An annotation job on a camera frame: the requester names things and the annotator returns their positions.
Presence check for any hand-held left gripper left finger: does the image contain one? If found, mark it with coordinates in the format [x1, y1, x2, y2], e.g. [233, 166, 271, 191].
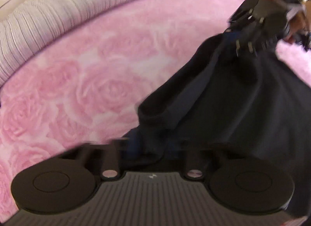
[57, 140, 136, 181]

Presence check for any white ribbed quilt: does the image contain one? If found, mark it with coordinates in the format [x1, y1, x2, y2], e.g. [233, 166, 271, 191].
[0, 0, 212, 85]

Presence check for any person's right hand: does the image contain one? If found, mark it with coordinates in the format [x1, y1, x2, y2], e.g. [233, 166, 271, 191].
[287, 10, 311, 43]

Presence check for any pink rose blanket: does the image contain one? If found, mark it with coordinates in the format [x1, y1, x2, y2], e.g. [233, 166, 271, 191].
[0, 0, 311, 219]

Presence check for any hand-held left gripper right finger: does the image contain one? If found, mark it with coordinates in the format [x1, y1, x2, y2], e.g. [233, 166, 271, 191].
[168, 141, 227, 181]

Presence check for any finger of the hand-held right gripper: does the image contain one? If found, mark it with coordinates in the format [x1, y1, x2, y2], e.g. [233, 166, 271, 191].
[244, 30, 276, 57]
[222, 23, 243, 57]

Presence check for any dark navy garment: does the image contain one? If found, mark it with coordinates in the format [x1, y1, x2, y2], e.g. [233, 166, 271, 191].
[123, 30, 311, 219]

